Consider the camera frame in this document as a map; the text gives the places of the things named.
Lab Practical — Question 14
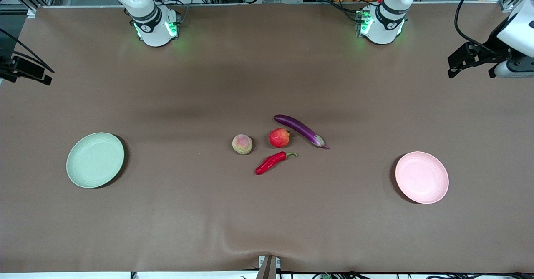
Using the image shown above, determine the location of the long purple eggplant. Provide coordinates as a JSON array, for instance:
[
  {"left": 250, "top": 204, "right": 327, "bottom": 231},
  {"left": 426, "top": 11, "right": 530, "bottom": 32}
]
[{"left": 273, "top": 114, "right": 330, "bottom": 150}]

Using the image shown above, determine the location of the red chili pepper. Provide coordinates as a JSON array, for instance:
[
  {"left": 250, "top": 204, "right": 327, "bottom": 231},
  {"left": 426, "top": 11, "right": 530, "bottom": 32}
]
[{"left": 255, "top": 151, "right": 299, "bottom": 176}]

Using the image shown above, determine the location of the pink round plate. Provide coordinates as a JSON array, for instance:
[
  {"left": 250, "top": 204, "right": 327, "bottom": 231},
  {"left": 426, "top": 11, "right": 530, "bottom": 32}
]
[{"left": 395, "top": 151, "right": 450, "bottom": 205}]

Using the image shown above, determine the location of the metal clamp bracket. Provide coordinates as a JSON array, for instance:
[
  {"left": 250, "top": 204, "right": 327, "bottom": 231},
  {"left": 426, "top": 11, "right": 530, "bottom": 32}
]
[{"left": 258, "top": 255, "right": 281, "bottom": 279}]

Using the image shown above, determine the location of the pale green round plate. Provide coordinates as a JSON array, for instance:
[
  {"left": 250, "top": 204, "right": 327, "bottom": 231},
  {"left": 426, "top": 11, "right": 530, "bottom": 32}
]
[{"left": 66, "top": 132, "right": 125, "bottom": 189}]

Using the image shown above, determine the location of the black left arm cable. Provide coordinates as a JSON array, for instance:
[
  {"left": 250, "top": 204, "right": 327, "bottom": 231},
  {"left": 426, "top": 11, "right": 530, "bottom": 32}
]
[{"left": 454, "top": 0, "right": 503, "bottom": 56}]

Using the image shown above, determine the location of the red pomegranate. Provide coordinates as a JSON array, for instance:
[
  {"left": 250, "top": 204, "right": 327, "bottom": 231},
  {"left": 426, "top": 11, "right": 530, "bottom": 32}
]
[{"left": 269, "top": 128, "right": 291, "bottom": 148}]

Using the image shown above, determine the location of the brown table cover sheet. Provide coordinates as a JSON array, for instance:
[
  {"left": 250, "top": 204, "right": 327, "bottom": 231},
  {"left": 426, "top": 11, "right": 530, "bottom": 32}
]
[{"left": 0, "top": 2, "right": 534, "bottom": 273}]

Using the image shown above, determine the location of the yellow-pink peach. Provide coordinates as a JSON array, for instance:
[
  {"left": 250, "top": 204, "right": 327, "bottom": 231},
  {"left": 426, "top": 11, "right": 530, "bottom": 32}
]
[{"left": 232, "top": 134, "right": 253, "bottom": 155}]

